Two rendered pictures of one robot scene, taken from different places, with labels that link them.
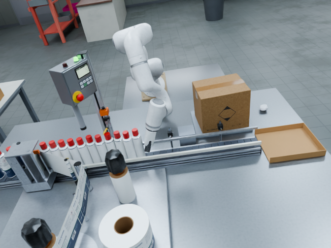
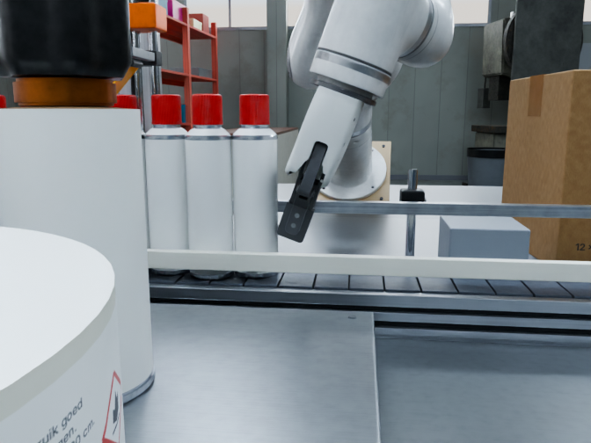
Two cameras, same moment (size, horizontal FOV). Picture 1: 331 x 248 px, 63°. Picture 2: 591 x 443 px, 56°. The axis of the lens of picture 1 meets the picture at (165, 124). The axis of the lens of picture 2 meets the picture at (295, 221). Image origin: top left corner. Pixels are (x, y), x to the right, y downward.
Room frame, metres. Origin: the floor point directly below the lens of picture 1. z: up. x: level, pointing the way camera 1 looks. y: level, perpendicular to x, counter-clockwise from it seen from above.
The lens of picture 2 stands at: (0.56, 0.08, 1.06)
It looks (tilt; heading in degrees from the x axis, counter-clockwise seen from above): 11 degrees down; 4
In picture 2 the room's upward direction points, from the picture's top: straight up
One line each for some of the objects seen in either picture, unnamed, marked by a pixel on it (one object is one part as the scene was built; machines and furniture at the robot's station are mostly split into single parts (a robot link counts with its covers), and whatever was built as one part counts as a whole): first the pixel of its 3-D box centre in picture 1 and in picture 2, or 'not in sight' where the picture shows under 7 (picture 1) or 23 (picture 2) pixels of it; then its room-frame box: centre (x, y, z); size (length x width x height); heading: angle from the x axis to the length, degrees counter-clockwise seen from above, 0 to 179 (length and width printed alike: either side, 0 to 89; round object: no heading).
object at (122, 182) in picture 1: (120, 176); (72, 168); (0.91, 0.25, 1.03); 0.09 x 0.09 x 0.30
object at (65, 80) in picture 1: (75, 81); not in sight; (1.28, 0.42, 1.38); 0.17 x 0.10 x 0.19; 142
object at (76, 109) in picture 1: (77, 113); not in sight; (1.30, 0.47, 1.18); 0.04 x 0.04 x 0.21
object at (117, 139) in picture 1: (120, 146); (169, 185); (1.19, 0.27, 0.98); 0.05 x 0.05 x 0.20
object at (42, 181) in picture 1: (33, 165); not in sight; (1.12, 0.74, 1.01); 0.14 x 0.13 x 0.26; 87
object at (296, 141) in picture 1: (287, 141); not in sight; (1.14, -0.68, 0.85); 0.30 x 0.26 x 0.04; 87
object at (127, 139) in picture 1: (129, 146); (209, 186); (1.18, 0.22, 0.98); 0.05 x 0.05 x 0.20
